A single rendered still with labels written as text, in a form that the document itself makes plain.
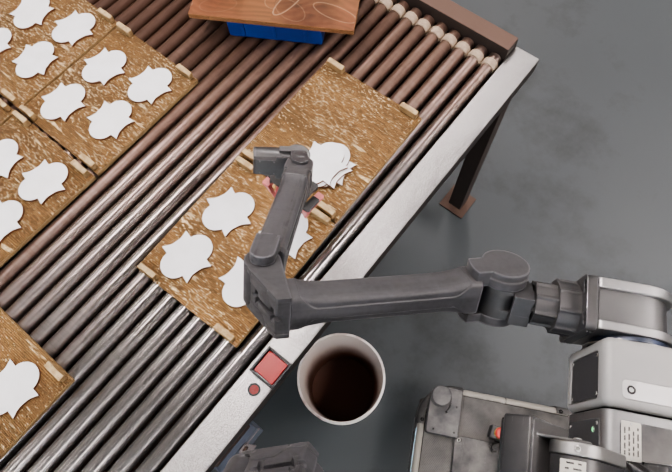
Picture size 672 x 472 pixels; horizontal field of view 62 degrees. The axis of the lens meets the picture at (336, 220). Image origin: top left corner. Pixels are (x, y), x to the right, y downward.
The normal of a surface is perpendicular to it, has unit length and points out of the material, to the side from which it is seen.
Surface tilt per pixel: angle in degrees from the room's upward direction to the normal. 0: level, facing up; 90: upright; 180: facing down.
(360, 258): 0
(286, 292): 37
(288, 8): 0
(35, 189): 0
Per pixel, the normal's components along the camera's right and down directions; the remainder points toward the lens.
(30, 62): -0.03, -0.39
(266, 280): 0.09, -0.86
